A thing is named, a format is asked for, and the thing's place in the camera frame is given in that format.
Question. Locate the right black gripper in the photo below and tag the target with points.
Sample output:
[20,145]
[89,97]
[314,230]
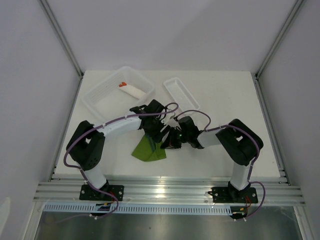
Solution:
[170,142]

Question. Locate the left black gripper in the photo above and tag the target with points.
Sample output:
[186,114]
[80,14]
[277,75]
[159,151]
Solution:
[157,136]

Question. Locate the blue plastic knife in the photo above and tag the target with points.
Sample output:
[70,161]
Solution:
[151,143]

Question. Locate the green paper napkin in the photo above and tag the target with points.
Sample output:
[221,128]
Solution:
[143,151]

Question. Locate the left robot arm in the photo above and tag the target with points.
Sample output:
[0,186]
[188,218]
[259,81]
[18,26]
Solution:
[87,144]

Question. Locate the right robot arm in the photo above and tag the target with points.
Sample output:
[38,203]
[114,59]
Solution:
[241,144]

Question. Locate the orange utensil in roll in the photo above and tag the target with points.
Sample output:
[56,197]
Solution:
[122,84]

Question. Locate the small white plastic tray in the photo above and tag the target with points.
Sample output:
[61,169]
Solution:
[181,95]

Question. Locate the large white plastic basket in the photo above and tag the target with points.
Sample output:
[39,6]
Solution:
[106,101]

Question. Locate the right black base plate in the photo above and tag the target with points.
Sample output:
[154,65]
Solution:
[231,195]

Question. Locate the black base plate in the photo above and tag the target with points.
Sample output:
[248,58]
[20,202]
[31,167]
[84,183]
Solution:
[231,195]
[107,193]

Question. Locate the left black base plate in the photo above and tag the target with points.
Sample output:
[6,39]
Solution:
[107,193]

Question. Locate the aluminium front rail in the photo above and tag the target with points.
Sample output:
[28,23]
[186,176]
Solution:
[169,190]

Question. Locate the white slotted cable duct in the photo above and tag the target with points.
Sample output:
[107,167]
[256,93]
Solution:
[130,208]

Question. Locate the left aluminium frame post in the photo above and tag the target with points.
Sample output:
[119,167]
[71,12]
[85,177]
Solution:
[48,12]

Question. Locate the aluminium frame post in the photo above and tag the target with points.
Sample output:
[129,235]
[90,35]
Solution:
[283,31]
[48,12]

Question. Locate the right aluminium frame post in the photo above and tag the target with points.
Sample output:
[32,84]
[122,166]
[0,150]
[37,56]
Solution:
[283,31]

